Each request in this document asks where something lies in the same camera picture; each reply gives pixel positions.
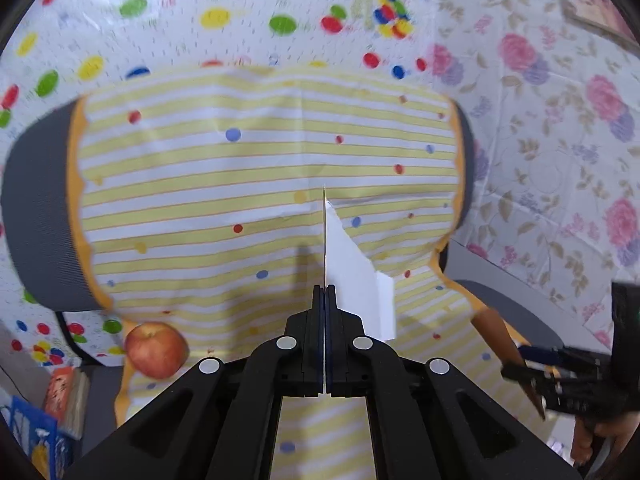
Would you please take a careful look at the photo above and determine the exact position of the person's right hand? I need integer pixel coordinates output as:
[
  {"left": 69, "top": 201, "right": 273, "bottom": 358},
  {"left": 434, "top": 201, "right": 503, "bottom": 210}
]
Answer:
[{"left": 571, "top": 412, "right": 640, "bottom": 466}]

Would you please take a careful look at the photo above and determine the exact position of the orange box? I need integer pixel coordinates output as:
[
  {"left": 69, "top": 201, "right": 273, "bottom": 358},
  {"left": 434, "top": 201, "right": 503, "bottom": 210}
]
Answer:
[{"left": 44, "top": 367, "right": 91, "bottom": 438}]

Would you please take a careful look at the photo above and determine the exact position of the grey office chair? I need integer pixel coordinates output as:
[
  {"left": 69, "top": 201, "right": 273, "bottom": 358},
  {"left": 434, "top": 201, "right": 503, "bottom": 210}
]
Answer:
[{"left": 0, "top": 99, "right": 618, "bottom": 441}]

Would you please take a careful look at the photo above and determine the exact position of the floral backdrop cloth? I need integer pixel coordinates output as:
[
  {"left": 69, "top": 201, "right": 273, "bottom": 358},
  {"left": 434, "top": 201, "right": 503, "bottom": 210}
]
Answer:
[{"left": 425, "top": 0, "right": 640, "bottom": 351}]

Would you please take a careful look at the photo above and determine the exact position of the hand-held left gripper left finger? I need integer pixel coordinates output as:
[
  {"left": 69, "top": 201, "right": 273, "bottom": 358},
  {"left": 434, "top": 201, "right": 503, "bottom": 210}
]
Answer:
[{"left": 62, "top": 284, "right": 326, "bottom": 480}]

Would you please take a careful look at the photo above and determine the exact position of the yellow striped dotted cloth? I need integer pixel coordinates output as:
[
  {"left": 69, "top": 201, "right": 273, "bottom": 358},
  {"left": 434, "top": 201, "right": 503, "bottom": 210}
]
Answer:
[{"left": 67, "top": 65, "right": 541, "bottom": 480}]

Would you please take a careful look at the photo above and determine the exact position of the red apple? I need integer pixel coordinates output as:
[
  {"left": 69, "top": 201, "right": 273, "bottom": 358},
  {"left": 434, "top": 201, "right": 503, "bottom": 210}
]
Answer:
[{"left": 124, "top": 321, "right": 191, "bottom": 380}]

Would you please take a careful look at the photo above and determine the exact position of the brown framed board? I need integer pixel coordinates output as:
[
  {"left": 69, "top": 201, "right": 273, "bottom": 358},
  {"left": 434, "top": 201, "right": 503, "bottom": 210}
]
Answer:
[{"left": 550, "top": 0, "right": 636, "bottom": 41}]

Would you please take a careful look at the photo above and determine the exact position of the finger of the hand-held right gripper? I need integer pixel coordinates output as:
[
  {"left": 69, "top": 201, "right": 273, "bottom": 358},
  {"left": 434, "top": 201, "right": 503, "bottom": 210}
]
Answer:
[
  {"left": 501, "top": 362, "right": 603, "bottom": 417},
  {"left": 517, "top": 344, "right": 615, "bottom": 378}
]

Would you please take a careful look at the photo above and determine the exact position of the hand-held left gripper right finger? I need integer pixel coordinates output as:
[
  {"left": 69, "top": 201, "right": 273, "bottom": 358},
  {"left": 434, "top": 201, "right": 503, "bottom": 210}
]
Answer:
[{"left": 325, "top": 284, "right": 583, "bottom": 480}]

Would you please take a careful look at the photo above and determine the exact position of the blue box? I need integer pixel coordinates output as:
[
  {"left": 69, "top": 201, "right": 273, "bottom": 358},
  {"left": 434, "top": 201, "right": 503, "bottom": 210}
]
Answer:
[{"left": 0, "top": 395, "right": 73, "bottom": 480}]

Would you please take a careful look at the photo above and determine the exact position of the white paper sheet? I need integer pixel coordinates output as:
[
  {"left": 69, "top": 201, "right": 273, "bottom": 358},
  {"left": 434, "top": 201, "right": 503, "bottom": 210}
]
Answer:
[{"left": 322, "top": 184, "right": 398, "bottom": 343}]

